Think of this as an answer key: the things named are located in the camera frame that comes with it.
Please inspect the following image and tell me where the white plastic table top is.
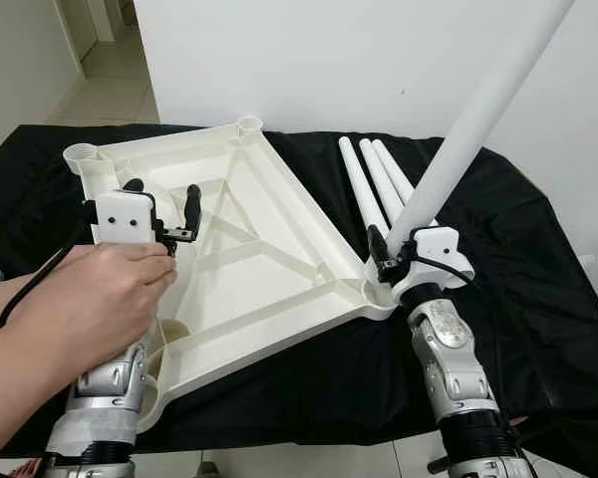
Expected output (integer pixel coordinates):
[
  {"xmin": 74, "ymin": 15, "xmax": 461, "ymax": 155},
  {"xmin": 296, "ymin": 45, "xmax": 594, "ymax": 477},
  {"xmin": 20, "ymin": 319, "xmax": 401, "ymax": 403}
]
[{"xmin": 62, "ymin": 115, "xmax": 400, "ymax": 436}]

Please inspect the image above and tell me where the white plastic table leg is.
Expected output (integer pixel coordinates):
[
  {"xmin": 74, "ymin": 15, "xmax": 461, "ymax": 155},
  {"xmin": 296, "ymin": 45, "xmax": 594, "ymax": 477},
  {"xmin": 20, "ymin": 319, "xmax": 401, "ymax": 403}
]
[
  {"xmin": 387, "ymin": 0, "xmax": 579, "ymax": 255},
  {"xmin": 337, "ymin": 137, "xmax": 392, "ymax": 240},
  {"xmin": 357, "ymin": 137, "xmax": 415, "ymax": 228},
  {"xmin": 372, "ymin": 137, "xmax": 430, "ymax": 215}
]

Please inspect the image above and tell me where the person right hand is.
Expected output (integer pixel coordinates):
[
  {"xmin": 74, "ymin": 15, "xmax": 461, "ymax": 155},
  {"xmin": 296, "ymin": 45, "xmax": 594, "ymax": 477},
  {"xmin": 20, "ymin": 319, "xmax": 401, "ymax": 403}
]
[{"xmin": 0, "ymin": 242, "xmax": 180, "ymax": 399}]

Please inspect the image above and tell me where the black table cloth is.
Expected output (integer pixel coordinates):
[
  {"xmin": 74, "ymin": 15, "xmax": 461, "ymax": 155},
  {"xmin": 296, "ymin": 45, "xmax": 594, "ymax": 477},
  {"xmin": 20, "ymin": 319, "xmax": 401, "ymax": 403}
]
[{"xmin": 0, "ymin": 121, "xmax": 598, "ymax": 477}]

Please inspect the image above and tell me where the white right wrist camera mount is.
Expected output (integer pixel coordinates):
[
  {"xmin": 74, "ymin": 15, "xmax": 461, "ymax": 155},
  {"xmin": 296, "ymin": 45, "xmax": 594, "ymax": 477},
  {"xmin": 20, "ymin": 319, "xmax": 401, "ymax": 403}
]
[{"xmin": 391, "ymin": 225, "xmax": 476, "ymax": 305}]

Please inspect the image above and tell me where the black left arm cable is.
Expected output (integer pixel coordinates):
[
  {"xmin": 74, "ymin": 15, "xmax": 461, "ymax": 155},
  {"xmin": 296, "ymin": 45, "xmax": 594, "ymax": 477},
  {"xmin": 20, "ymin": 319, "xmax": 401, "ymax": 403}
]
[{"xmin": 0, "ymin": 204, "xmax": 93, "ymax": 332}]

